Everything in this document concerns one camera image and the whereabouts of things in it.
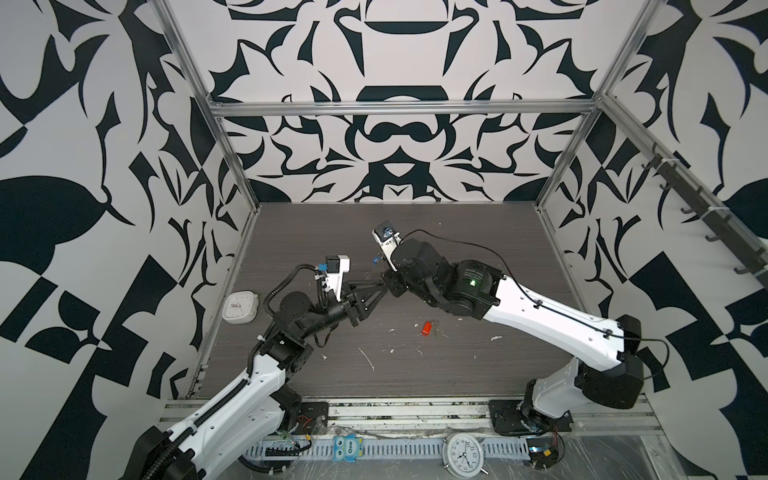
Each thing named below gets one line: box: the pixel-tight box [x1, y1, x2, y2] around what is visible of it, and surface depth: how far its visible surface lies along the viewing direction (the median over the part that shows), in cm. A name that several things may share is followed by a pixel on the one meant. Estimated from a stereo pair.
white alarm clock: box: [442, 432, 489, 480], surface depth 68 cm
